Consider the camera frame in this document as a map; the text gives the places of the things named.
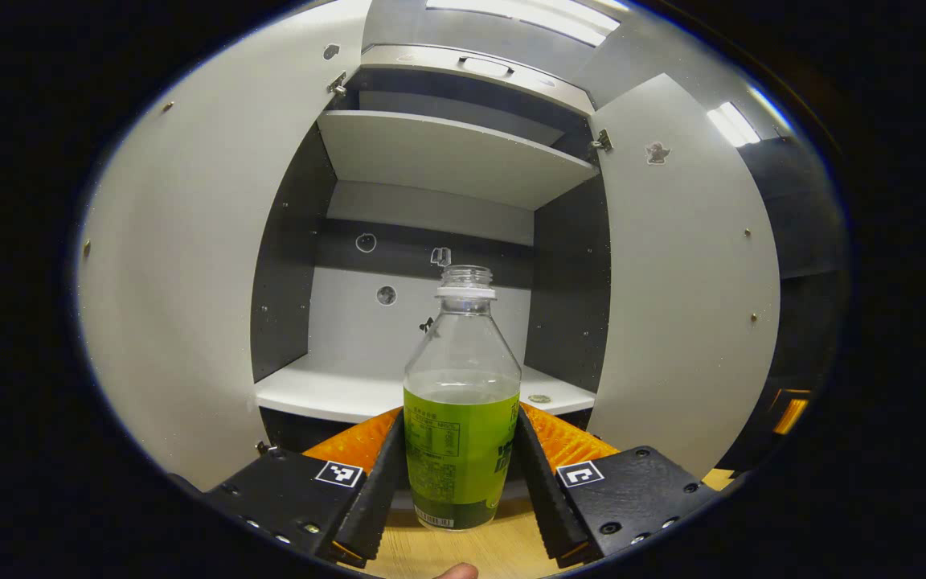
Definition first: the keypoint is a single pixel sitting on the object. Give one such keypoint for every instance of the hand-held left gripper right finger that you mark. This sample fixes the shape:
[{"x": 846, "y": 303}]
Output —
[{"x": 547, "y": 498}]

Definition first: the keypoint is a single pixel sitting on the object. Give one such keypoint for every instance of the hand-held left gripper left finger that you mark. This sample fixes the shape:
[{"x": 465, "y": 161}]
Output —
[{"x": 379, "y": 498}]

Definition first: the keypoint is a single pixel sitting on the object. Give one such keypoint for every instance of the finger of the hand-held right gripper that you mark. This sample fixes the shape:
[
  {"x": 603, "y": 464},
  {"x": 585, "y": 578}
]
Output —
[{"x": 791, "y": 414}]

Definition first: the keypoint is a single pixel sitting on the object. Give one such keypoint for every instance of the green label plastic bottle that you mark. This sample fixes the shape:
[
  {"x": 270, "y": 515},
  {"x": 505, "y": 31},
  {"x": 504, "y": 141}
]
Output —
[{"x": 459, "y": 450}]

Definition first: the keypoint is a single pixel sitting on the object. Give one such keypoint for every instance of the white cabinet door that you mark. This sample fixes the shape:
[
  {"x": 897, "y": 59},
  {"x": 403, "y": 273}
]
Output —
[
  {"x": 688, "y": 305},
  {"x": 190, "y": 281}
]

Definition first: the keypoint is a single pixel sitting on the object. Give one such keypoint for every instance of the white and grey cabinet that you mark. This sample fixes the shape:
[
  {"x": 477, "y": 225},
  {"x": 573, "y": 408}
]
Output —
[{"x": 350, "y": 322}]

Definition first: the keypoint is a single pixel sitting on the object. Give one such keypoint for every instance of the white cabinet shelf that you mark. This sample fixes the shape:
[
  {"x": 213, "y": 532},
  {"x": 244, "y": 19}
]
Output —
[
  {"x": 447, "y": 157},
  {"x": 326, "y": 390}
]

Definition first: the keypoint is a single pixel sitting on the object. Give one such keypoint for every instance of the small ceiling light panel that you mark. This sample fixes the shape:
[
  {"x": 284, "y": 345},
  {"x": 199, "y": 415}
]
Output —
[{"x": 732, "y": 121}]

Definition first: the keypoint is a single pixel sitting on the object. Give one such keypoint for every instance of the large ceiling light panel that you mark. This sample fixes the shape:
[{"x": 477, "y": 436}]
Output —
[{"x": 527, "y": 20}]

